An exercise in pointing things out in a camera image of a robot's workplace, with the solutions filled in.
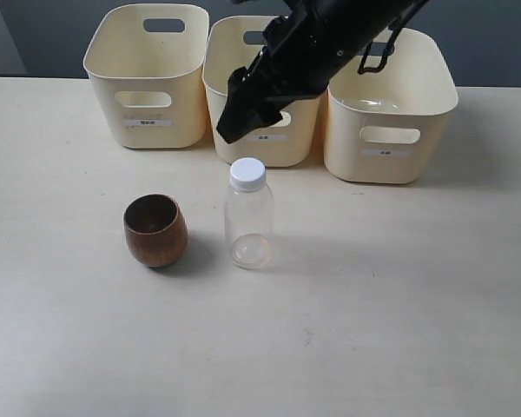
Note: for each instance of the cream plastic bin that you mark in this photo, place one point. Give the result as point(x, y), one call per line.
point(284, 144)
point(383, 127)
point(144, 63)

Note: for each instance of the brown wooden cup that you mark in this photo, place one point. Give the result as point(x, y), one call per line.
point(155, 230)

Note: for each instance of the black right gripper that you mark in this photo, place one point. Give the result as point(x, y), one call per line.
point(281, 73)

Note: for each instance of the clear plastic bottle white cap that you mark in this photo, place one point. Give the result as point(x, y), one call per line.
point(249, 214)

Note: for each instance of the right cream plastic bin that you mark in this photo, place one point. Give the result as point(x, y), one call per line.
point(383, 127)

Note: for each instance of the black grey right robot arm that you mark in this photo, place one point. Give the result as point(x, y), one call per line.
point(350, 28)

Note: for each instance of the left cream plastic bin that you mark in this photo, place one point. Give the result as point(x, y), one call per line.
point(144, 63)

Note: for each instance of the middle cream plastic bin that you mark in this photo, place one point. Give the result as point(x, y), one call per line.
point(284, 144)

